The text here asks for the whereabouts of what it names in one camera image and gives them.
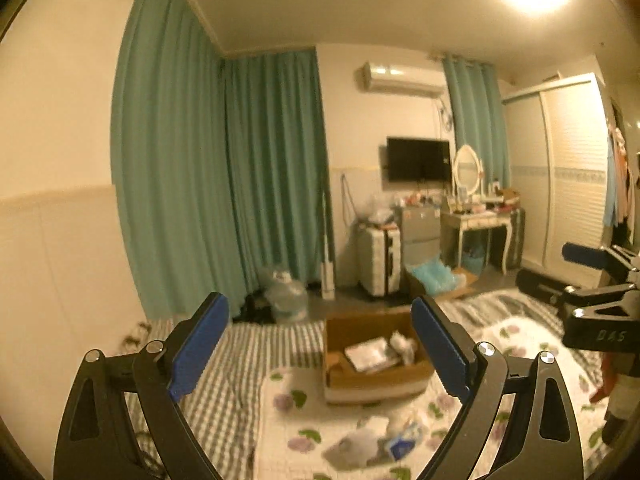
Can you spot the white air conditioner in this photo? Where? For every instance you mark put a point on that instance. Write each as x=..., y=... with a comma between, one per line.
x=402, y=80

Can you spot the grey plastic pouch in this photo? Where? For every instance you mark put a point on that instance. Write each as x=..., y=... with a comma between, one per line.
x=352, y=447

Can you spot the white suitcase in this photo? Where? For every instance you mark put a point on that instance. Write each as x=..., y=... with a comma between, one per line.
x=377, y=260

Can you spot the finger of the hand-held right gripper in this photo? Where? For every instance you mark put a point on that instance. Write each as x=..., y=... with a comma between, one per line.
x=580, y=252
x=540, y=285

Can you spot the black wall television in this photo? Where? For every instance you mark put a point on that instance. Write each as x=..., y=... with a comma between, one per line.
x=417, y=159

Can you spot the white oval vanity mirror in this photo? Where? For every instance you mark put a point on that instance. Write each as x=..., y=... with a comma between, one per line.
x=467, y=167

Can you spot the hanging clothes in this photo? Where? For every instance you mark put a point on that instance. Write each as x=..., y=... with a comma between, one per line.
x=617, y=170

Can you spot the narrow teal curtain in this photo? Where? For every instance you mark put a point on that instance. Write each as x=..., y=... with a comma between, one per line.
x=475, y=110

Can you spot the blue white packet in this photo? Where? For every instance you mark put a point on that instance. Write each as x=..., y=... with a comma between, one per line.
x=405, y=442

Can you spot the open cardboard box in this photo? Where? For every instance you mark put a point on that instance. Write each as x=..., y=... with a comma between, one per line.
x=380, y=385

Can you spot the white stick mop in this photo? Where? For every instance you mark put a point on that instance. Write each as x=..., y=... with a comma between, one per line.
x=327, y=270

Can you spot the white sliding door wardrobe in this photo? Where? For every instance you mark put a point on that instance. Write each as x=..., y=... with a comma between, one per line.
x=570, y=175

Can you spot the dark suitcase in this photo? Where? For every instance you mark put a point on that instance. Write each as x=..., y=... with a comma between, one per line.
x=518, y=237

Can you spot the dark shoes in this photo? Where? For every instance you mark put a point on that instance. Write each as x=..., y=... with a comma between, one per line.
x=255, y=310

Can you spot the flat cardboard box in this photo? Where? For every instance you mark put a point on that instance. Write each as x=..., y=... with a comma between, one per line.
x=465, y=285

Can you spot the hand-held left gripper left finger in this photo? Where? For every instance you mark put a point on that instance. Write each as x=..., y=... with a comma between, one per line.
x=197, y=345

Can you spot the clear plastic bag on floor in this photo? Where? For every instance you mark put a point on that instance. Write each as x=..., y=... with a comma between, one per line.
x=287, y=297

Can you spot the floral blanket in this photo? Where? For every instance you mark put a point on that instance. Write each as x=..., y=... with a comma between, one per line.
x=510, y=325

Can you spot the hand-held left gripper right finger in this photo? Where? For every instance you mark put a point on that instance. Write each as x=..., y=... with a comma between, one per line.
x=442, y=347

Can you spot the blue basket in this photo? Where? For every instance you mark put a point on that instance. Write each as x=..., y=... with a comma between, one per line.
x=472, y=260

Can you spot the white flat packet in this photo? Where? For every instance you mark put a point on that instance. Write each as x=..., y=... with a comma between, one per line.
x=370, y=355

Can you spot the light blue plastic bag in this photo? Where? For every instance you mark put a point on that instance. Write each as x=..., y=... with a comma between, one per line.
x=430, y=272

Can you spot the grey checked blanket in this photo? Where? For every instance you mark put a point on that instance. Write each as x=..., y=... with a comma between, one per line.
x=235, y=360

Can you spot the cosmetics clutter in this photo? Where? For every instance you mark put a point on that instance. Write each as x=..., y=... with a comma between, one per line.
x=485, y=202

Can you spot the white vanity table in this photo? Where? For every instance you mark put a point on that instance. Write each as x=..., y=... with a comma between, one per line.
x=475, y=221

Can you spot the grey mini fridge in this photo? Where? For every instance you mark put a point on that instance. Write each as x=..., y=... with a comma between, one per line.
x=420, y=235

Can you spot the white crumpled cloth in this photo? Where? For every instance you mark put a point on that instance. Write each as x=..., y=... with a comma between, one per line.
x=404, y=346

